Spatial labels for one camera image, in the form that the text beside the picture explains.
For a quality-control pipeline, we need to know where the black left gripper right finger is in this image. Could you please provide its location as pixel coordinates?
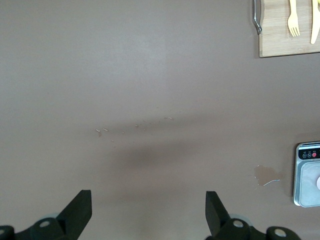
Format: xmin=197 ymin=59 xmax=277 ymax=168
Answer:
xmin=204 ymin=190 xmax=301 ymax=240

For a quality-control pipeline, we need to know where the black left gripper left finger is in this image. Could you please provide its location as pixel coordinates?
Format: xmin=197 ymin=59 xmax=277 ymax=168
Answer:
xmin=0 ymin=189 xmax=93 ymax=240

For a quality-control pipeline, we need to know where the brown sauce puddle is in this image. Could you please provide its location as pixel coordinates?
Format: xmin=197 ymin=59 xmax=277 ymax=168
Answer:
xmin=253 ymin=164 xmax=283 ymax=187

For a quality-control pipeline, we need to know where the silver digital kitchen scale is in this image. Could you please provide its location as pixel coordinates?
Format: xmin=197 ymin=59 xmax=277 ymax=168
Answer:
xmin=292 ymin=141 xmax=320 ymax=208

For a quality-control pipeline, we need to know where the wooden cutting board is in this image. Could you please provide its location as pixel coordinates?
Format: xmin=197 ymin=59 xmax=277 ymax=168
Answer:
xmin=252 ymin=0 xmax=320 ymax=59

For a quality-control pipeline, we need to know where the yellow plastic fork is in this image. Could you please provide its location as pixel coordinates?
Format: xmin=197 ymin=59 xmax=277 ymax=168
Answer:
xmin=287 ymin=0 xmax=301 ymax=38

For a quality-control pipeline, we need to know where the yellow plastic knife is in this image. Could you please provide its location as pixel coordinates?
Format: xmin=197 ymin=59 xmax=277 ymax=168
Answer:
xmin=310 ymin=0 xmax=320 ymax=45

